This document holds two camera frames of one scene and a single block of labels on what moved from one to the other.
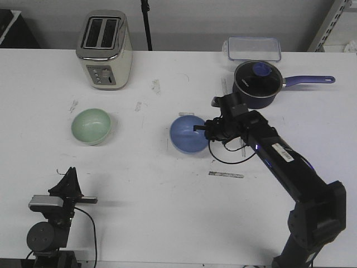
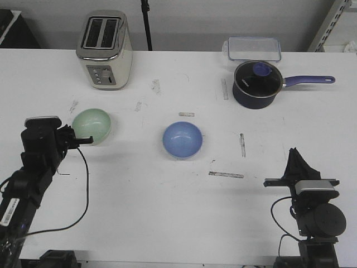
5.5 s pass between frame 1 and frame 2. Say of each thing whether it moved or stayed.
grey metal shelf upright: stayed
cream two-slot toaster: stayed
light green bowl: stayed
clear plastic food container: stayed
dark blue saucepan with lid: stayed
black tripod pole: stayed
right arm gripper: moved
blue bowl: moved
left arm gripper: moved
